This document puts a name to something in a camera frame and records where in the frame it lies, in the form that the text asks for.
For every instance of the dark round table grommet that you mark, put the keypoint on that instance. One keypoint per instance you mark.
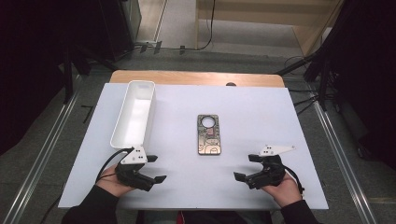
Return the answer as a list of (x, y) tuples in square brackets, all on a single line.
[(230, 84)]

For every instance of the white rectangular storage box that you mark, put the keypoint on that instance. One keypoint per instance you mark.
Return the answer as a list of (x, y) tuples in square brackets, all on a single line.
[(134, 118)]

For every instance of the white board table cover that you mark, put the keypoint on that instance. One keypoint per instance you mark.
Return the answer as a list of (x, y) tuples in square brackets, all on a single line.
[(255, 124)]

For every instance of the patterned phone case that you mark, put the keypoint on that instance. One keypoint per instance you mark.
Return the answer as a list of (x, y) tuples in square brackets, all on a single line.
[(209, 140)]

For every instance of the person's right hand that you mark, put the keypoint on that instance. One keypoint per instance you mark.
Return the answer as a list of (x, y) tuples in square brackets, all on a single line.
[(286, 191)]

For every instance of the black tripod stand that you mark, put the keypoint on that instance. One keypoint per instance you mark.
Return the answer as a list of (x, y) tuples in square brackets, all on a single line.
[(320, 71)]

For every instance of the person's dark clothed lap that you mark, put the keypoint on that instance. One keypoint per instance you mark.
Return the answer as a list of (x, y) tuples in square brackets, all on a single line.
[(218, 217)]

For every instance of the light wooden shelf unit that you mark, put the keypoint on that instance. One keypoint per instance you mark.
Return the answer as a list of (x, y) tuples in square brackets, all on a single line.
[(280, 18)]

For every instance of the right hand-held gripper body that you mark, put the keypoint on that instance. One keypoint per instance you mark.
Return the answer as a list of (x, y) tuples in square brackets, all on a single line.
[(272, 171)]

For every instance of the person's left hand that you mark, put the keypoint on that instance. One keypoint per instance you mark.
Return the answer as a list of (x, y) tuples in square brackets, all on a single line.
[(110, 183)]

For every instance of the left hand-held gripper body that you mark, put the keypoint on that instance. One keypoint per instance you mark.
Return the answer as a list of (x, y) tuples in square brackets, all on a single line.
[(132, 174)]

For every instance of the metal floor rail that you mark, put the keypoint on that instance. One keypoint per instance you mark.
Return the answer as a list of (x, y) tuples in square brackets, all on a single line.
[(40, 161), (342, 161)]

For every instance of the dark cabinet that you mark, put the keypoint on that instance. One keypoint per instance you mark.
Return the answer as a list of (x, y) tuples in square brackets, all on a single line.
[(124, 25)]

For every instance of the black metal stand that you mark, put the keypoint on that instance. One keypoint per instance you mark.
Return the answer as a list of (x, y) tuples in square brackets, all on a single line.
[(67, 77)]

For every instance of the black curtain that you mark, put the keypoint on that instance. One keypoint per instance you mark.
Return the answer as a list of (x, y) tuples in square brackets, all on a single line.
[(367, 62), (31, 62)]

